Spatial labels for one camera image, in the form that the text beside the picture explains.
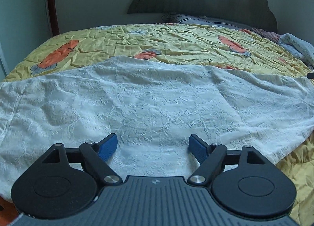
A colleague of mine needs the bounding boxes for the yellow floral quilt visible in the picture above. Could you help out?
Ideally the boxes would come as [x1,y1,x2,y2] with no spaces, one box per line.
[1,24,313,225]

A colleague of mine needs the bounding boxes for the light blue folded cloth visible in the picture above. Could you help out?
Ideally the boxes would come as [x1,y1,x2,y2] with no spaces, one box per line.
[278,33,313,66]

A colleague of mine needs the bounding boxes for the white embossed pants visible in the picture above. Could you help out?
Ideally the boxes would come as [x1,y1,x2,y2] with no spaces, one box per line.
[1,56,313,200]

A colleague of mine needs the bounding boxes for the glass wardrobe sliding door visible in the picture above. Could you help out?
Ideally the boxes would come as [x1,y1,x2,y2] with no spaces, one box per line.
[1,0,52,75]

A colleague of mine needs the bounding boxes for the pink patterned cloth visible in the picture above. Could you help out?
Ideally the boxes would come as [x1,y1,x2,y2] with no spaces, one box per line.
[252,28,282,44]

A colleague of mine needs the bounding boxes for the grey striped pillow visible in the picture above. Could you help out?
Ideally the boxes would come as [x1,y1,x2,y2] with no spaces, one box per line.
[162,14,252,30]

